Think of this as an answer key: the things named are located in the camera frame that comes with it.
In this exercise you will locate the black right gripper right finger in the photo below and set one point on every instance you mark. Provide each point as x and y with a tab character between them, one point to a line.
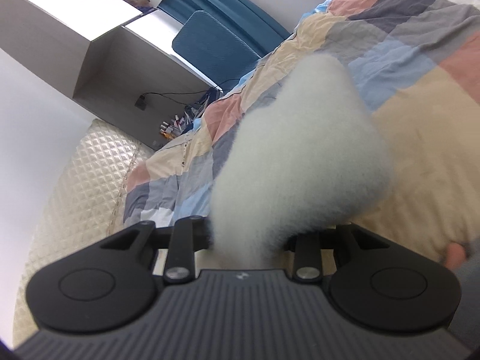
347	241

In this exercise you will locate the cream quilted headboard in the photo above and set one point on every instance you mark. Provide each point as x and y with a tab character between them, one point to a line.
85	206

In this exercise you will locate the grey white bedside cabinet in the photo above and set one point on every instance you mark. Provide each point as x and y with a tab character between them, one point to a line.
102	54

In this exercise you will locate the cream fleece striped garment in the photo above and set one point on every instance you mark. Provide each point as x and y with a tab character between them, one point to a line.
313	158

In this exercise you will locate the blue upholstered chair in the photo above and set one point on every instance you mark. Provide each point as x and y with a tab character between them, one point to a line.
223	39

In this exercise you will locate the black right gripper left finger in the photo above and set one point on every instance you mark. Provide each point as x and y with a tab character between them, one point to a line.
143	241

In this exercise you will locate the person's right hand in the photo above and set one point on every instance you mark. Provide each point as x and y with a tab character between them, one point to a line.
456	256

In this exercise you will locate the black power adapter with cable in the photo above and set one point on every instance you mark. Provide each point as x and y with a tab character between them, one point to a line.
141	102

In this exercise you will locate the small bottles on nightstand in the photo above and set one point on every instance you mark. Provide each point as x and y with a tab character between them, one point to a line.
188	120

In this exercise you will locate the patchwork quilt bedspread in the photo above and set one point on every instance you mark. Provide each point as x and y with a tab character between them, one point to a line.
415	64

